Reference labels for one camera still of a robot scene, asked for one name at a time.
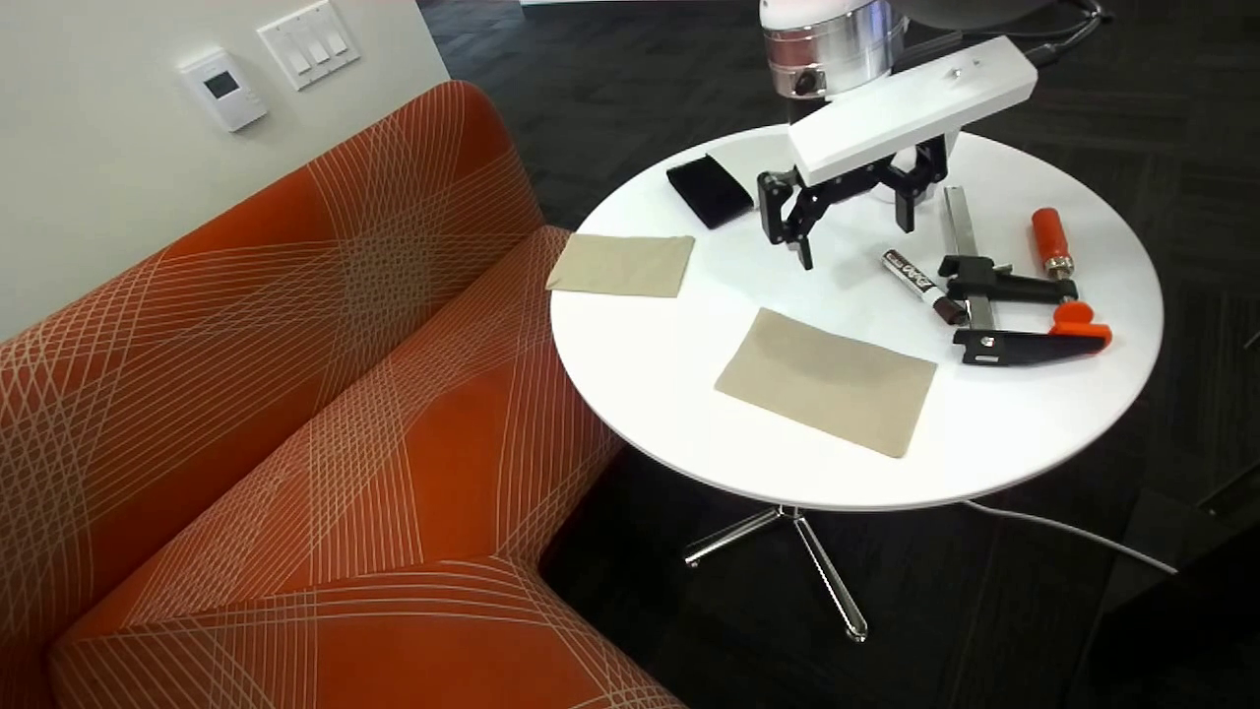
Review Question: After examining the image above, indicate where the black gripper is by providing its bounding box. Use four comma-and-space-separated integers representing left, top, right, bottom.
756, 136, 951, 274

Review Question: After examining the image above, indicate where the black Expo marker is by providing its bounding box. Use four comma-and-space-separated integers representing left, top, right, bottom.
878, 246, 945, 296

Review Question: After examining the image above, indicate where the chrome table base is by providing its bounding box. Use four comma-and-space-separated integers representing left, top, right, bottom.
680, 506, 873, 646

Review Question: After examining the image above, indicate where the orange patterned sofa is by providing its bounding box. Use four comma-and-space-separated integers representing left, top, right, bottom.
0, 75, 686, 709

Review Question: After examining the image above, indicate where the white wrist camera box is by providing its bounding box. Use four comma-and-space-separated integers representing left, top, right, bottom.
782, 33, 1043, 191

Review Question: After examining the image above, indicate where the white floor cable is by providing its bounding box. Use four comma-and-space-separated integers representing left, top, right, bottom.
959, 498, 1180, 581

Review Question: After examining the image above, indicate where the white light switch plate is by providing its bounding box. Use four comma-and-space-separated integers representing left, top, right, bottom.
250, 0, 367, 96

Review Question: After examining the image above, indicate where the white wall thermostat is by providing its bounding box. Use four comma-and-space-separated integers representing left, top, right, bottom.
174, 45, 271, 136

